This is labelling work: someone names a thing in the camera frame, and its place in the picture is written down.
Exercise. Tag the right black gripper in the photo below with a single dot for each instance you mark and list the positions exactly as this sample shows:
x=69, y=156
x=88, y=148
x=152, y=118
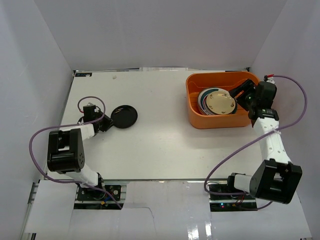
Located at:
x=247, y=86

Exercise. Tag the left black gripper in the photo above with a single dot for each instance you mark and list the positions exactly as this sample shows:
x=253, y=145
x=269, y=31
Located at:
x=106, y=122

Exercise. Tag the beige gold-rimmed plate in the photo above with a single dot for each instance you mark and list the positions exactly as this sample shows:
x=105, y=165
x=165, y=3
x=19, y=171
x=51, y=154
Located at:
x=220, y=103

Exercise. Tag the white plate green rim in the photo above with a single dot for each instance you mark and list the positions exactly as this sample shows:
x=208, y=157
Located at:
x=209, y=91

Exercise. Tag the white plate orange sunburst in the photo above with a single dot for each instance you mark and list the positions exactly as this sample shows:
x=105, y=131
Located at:
x=200, y=101

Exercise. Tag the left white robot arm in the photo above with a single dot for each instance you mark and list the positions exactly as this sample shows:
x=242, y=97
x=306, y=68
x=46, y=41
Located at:
x=65, y=154

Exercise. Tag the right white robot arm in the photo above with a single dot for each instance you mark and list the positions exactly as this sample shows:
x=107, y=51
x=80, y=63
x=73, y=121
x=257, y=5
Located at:
x=277, y=178

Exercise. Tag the orange plastic bin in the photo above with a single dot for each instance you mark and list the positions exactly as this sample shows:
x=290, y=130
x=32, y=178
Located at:
x=227, y=80

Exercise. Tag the black plate upper left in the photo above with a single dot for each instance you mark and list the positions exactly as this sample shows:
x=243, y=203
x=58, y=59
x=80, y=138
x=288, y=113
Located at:
x=124, y=116

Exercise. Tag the white paper sheets at back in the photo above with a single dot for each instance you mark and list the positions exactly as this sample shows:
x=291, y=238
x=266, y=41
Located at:
x=163, y=69

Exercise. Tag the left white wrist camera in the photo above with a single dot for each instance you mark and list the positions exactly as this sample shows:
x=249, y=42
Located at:
x=91, y=105

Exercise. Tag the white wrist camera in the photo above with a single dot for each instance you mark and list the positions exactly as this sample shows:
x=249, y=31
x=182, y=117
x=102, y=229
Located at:
x=91, y=105
x=269, y=79

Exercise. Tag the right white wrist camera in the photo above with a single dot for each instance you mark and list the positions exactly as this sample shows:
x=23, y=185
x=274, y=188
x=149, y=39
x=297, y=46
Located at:
x=269, y=79

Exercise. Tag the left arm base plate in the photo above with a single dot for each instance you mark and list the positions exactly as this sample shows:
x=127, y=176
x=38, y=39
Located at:
x=88, y=194

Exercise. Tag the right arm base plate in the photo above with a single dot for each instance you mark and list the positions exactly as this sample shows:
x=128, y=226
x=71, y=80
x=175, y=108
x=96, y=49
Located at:
x=221, y=191

